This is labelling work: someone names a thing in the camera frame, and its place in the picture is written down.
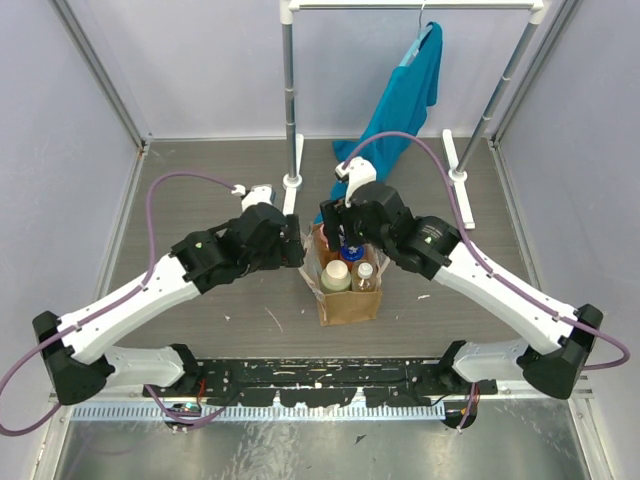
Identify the pink cap peach bottle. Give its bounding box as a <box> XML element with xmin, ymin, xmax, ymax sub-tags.
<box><xmin>315</xmin><ymin>223</ymin><xmax>333</xmax><ymax>269</ymax></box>

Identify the burlap canvas tote bag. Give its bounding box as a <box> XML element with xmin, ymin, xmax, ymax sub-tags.
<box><xmin>299</xmin><ymin>224</ymin><xmax>389</xmax><ymax>327</ymax></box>

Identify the metal clothes rack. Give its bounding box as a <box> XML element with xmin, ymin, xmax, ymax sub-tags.
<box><xmin>279</xmin><ymin>1</ymin><xmax>548</xmax><ymax>230</ymax></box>

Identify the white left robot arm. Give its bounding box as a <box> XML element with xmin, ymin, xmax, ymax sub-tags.
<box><xmin>33</xmin><ymin>203</ymin><xmax>304</xmax><ymax>406</ymax></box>

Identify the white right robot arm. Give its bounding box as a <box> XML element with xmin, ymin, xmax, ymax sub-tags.
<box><xmin>320</xmin><ymin>181</ymin><xmax>603</xmax><ymax>400</ymax></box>

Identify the blue pump bottle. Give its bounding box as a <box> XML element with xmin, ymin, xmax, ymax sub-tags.
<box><xmin>339</xmin><ymin>245</ymin><xmax>365</xmax><ymax>264</ymax></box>

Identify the clear amber bottle white cap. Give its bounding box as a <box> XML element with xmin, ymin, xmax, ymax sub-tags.
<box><xmin>351</xmin><ymin>261</ymin><xmax>376</xmax><ymax>292</ymax></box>

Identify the green bottle white cap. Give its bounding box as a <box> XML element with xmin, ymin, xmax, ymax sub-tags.
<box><xmin>320</xmin><ymin>260</ymin><xmax>351</xmax><ymax>294</ymax></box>

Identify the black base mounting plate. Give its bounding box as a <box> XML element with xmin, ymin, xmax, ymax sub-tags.
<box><xmin>154</xmin><ymin>358</ymin><xmax>471</xmax><ymax>408</ymax></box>

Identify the light blue clothes hanger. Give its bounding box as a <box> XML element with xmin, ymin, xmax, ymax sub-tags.
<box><xmin>398</xmin><ymin>5</ymin><xmax>432</xmax><ymax>67</ymax></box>

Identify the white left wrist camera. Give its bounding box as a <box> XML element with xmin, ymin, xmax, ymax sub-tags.
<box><xmin>231</xmin><ymin>184</ymin><xmax>275</xmax><ymax>212</ymax></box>

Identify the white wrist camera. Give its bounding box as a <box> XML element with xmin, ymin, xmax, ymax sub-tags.
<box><xmin>231</xmin><ymin>184</ymin><xmax>275</xmax><ymax>212</ymax></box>
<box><xmin>334</xmin><ymin>157</ymin><xmax>377</xmax><ymax>208</ymax></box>

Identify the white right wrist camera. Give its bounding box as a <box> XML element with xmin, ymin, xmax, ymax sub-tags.
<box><xmin>334</xmin><ymin>157</ymin><xmax>377</xmax><ymax>208</ymax></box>

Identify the slotted cable duct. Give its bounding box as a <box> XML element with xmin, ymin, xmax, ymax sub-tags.
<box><xmin>71</xmin><ymin>401</ymin><xmax>446</xmax><ymax>422</ymax></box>

